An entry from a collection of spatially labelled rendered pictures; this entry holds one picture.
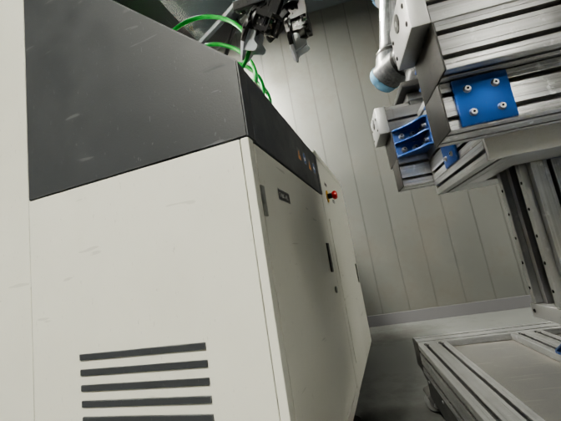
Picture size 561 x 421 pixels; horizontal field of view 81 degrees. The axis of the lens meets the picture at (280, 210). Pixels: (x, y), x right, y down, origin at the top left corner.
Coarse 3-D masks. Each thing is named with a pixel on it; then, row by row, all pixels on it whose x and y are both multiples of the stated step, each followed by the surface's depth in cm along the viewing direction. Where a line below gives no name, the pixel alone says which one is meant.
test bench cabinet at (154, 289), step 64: (64, 192) 75; (128, 192) 69; (192, 192) 64; (256, 192) 60; (64, 256) 73; (128, 256) 67; (192, 256) 62; (256, 256) 58; (64, 320) 70; (128, 320) 65; (192, 320) 61; (256, 320) 57; (64, 384) 68; (128, 384) 63; (192, 384) 59; (256, 384) 55
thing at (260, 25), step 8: (272, 0) 96; (280, 0) 95; (256, 8) 97; (264, 8) 98; (272, 8) 96; (280, 8) 96; (256, 16) 98; (264, 16) 96; (272, 16) 98; (256, 24) 99; (264, 24) 97; (272, 24) 99; (280, 24) 101; (256, 32) 103; (264, 32) 99; (272, 32) 100
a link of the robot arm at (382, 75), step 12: (372, 0) 139; (384, 0) 130; (396, 0) 129; (384, 12) 129; (384, 24) 127; (384, 36) 126; (384, 48) 123; (384, 60) 120; (372, 72) 127; (384, 72) 121; (396, 72) 118; (384, 84) 124; (396, 84) 123
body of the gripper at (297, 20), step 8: (288, 0) 111; (296, 0) 111; (304, 0) 111; (288, 8) 113; (296, 8) 112; (304, 8) 111; (288, 16) 110; (296, 16) 109; (304, 16) 111; (288, 24) 110; (296, 24) 110; (304, 24) 109; (296, 32) 112; (304, 32) 113
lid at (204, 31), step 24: (120, 0) 111; (144, 0) 116; (168, 0) 123; (192, 0) 128; (216, 0) 135; (168, 24) 128; (192, 24) 136; (216, 24) 144; (240, 24) 150; (216, 48) 152
